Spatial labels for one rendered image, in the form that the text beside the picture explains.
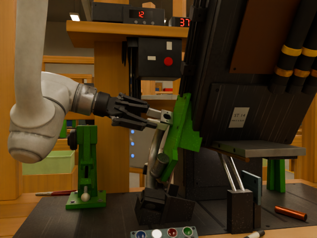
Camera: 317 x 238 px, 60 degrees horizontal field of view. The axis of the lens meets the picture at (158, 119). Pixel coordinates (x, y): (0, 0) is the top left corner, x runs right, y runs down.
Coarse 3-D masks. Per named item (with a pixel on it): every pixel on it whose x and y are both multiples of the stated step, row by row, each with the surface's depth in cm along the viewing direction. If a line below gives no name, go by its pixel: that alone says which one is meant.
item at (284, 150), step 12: (216, 144) 80; (228, 144) 73; (240, 144) 73; (252, 144) 73; (264, 144) 73; (276, 144) 73; (240, 156) 66; (252, 156) 64; (264, 156) 64; (276, 156) 67; (288, 156) 68
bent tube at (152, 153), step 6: (162, 114) 87; (168, 114) 88; (162, 120) 85; (168, 120) 86; (156, 132) 91; (162, 132) 90; (156, 138) 92; (156, 144) 92; (150, 150) 92; (156, 150) 92; (150, 156) 91; (156, 156) 91; (150, 162) 89; (150, 168) 87; (150, 180) 83; (150, 186) 82
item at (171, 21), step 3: (171, 18) 108; (174, 18) 107; (177, 18) 107; (180, 18) 107; (183, 18) 108; (186, 18) 108; (189, 18) 108; (171, 21) 108; (174, 21) 107; (177, 21) 107; (183, 21) 108; (186, 21) 108; (189, 21) 108; (171, 24) 108; (174, 24) 107; (177, 24) 107; (183, 24) 108; (186, 24) 108; (189, 24) 108
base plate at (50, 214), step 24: (264, 192) 109; (288, 192) 108; (312, 192) 109; (48, 216) 83; (72, 216) 83; (96, 216) 83; (120, 216) 83; (192, 216) 83; (216, 216) 83; (264, 216) 83; (288, 216) 83; (312, 216) 83
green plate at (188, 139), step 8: (184, 96) 81; (176, 104) 88; (184, 104) 79; (176, 112) 85; (184, 112) 78; (176, 120) 83; (184, 120) 80; (176, 128) 80; (184, 128) 80; (168, 136) 87; (176, 136) 78; (184, 136) 80; (192, 136) 80; (168, 144) 84; (176, 144) 78; (184, 144) 80; (192, 144) 80; (200, 144) 81; (168, 152) 82
